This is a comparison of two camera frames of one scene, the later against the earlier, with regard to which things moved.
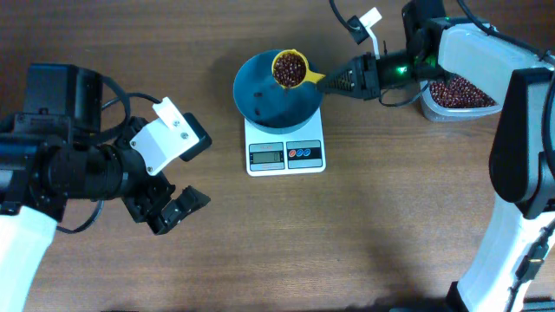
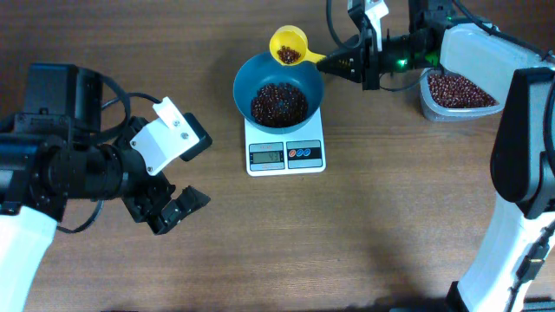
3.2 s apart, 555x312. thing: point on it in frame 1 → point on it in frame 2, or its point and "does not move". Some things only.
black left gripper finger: [173, 211] does not move
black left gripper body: [166, 190] does not move
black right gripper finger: [349, 81] → [346, 63]
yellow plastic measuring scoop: [290, 68] → [290, 46]
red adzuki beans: [459, 93] does not move
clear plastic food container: [449, 99] does not move
